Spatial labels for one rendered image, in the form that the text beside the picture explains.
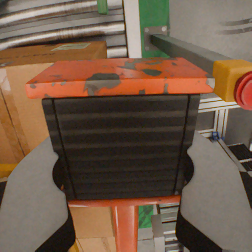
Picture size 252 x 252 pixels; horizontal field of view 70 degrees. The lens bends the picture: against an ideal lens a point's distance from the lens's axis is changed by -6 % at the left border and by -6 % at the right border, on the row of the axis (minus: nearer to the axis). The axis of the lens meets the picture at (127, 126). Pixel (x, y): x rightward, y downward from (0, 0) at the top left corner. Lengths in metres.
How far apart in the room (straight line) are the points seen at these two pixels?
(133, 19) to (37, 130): 0.48
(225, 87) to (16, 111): 0.43
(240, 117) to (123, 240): 1.37
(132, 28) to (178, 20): 0.68
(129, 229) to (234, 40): 1.45
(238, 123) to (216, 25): 0.68
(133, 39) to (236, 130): 1.07
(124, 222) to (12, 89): 0.36
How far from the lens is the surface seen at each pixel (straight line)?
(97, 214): 0.65
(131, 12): 0.73
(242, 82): 0.36
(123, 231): 0.18
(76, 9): 0.79
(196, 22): 1.41
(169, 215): 0.74
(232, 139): 1.58
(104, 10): 0.68
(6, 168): 0.35
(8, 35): 0.96
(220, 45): 1.49
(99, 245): 1.71
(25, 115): 0.46
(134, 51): 0.73
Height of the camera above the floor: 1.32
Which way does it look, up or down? 60 degrees down
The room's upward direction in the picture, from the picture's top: 176 degrees clockwise
